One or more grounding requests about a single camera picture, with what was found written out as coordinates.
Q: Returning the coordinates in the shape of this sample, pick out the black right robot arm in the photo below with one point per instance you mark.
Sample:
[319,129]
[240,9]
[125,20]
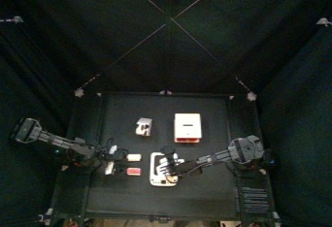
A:
[241,150]

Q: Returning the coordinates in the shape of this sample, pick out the grey frame corner bracket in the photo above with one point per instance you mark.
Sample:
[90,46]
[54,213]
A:
[165,92]
[79,91]
[16,19]
[250,96]
[323,21]

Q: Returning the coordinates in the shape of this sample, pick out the cream toy sushi roll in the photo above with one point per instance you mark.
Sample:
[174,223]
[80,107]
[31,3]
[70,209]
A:
[134,157]

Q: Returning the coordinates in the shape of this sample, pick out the white printed label sticker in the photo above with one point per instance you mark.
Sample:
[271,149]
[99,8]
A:
[254,201]

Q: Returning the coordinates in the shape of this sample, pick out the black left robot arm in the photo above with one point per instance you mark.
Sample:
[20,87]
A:
[51,137]

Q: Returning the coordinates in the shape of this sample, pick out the white power strip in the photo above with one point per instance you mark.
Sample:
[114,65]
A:
[157,176]

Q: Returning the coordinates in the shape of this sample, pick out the white box with red base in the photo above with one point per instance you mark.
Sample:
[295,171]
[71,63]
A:
[188,125]

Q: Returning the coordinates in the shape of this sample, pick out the red toy sushi piece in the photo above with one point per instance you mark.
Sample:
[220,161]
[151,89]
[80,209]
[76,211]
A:
[133,171]

